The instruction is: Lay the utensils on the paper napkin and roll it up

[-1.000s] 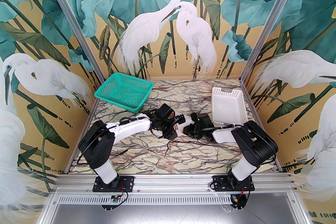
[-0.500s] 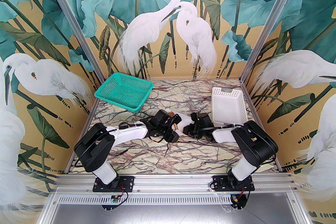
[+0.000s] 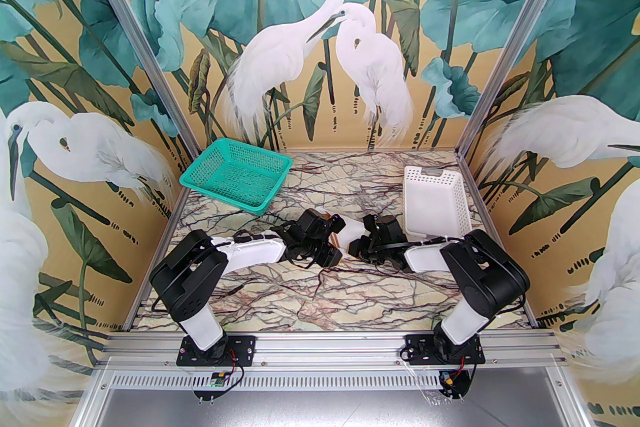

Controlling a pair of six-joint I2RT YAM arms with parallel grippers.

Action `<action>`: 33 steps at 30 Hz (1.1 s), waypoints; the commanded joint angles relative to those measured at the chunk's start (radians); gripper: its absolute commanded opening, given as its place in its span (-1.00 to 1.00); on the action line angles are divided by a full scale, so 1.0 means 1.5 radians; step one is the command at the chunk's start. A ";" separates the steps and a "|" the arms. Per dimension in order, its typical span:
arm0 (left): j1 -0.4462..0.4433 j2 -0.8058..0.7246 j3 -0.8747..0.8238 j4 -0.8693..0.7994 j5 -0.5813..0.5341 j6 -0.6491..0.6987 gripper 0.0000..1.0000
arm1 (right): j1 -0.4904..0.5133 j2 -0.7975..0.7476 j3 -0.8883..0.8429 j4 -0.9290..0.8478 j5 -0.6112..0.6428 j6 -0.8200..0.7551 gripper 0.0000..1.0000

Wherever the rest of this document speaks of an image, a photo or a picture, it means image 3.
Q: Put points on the white paper napkin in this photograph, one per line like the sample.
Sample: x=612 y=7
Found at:
x=354 y=230

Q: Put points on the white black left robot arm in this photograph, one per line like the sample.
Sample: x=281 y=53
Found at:
x=185 y=280

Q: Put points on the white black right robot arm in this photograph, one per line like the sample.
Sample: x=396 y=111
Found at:
x=480 y=275

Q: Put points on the white perforated plastic basket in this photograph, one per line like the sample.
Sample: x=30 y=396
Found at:
x=432 y=199

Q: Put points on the green plastic mesh basket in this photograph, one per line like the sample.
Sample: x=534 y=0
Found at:
x=230 y=172

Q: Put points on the slotted grey metal panel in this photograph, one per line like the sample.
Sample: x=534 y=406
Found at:
x=325 y=381

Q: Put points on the small green circuit board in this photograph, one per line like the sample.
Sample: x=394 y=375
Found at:
x=218 y=380

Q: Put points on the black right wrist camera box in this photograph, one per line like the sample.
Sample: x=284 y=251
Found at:
x=389 y=227

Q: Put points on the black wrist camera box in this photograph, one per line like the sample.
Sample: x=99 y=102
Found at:
x=389 y=227
x=312 y=221

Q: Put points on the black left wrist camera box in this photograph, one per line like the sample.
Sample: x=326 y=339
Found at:
x=312 y=221

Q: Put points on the aluminium front frame rail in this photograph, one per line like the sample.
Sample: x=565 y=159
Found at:
x=325 y=347

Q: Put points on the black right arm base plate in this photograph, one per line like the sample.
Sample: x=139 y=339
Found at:
x=417 y=347

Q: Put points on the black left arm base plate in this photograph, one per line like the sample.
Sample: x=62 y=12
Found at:
x=242 y=347

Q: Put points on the aluminium corner post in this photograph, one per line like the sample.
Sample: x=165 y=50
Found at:
x=519 y=34
x=137 y=34

